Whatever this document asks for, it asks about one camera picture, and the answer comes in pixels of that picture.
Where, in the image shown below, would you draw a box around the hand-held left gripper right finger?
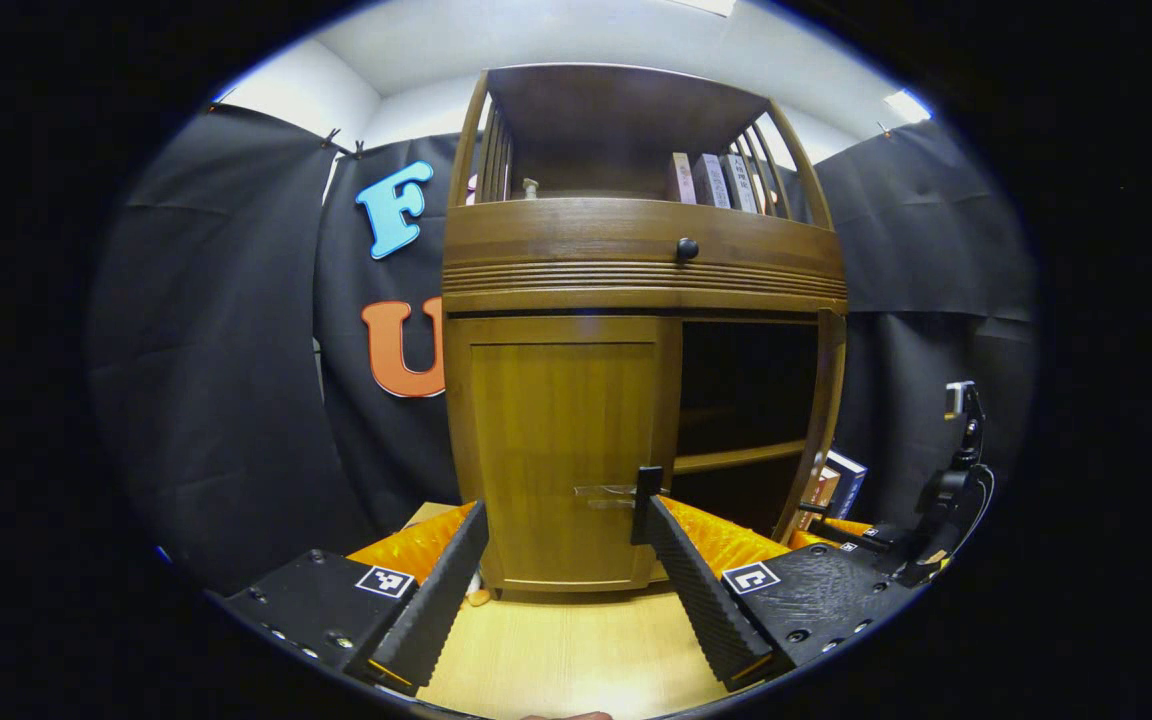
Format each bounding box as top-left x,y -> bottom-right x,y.
644,495 -> 927,693

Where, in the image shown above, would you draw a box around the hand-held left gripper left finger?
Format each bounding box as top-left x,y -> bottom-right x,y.
221,500 -> 490,698

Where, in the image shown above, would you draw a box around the wooden cabinet door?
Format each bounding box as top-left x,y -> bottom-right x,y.
771,308 -> 849,546
444,315 -> 682,593

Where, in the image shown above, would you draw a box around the black door handle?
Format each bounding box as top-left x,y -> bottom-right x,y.
632,466 -> 665,546

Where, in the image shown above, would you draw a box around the wooden double-door shoe cabinet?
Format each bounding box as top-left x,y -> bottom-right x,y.
439,63 -> 849,593

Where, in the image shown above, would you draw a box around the brown book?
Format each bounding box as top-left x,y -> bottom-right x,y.
798,464 -> 843,523

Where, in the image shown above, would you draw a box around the blue and white book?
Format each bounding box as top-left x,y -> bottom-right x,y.
824,450 -> 868,521

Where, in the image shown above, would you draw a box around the wooden inner shelf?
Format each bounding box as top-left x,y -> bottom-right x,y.
674,440 -> 807,476

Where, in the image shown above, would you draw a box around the pale lilac book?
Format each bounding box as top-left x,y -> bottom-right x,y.
693,153 -> 732,209

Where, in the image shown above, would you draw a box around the wooden ribbed drawer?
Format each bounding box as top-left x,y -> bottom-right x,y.
441,197 -> 849,316

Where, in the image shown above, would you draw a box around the small ceiling light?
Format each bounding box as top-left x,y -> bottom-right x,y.
884,89 -> 933,124

